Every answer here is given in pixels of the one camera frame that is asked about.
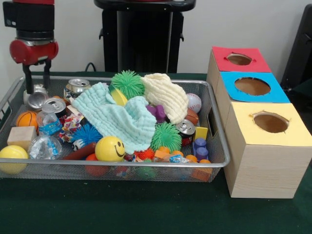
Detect green spiky ball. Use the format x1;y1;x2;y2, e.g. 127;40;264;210
150;121;183;153
111;70;146;99

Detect mint green cloth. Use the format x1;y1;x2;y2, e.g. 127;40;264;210
72;82;157;155

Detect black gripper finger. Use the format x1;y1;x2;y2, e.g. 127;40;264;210
22;63;33;95
43;59;52;89

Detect crushed silver drink can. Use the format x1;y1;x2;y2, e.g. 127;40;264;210
23;84;49;112

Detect shallow clear mesh bin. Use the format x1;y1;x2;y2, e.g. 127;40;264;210
0;75;231;182

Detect dark green table cloth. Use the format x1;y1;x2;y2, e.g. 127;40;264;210
0;71;312;234

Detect yellow tennis ball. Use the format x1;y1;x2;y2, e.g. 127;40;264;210
0;145;29;175

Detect wooden three-hole box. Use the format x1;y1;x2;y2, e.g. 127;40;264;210
206;46;312;198

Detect silver can with pull tab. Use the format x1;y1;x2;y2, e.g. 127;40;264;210
43;97;67;118

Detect cream waffle cloth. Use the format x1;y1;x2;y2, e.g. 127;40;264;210
141;73;189;124

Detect white baseball toy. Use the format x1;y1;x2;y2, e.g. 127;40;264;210
186;93;202;113

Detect smooth yellow ball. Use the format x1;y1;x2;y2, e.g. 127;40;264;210
95;136;126;162

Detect brown football toy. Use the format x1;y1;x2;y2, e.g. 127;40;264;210
185;109;199;126

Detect blue spiky ball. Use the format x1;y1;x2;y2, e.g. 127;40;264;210
72;123;103;151

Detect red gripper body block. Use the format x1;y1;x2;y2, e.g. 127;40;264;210
9;39;59;65

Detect orange basketball toy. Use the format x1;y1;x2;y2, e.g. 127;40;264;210
16;111;39;130

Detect black upright stand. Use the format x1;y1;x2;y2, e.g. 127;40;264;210
280;4;312;86

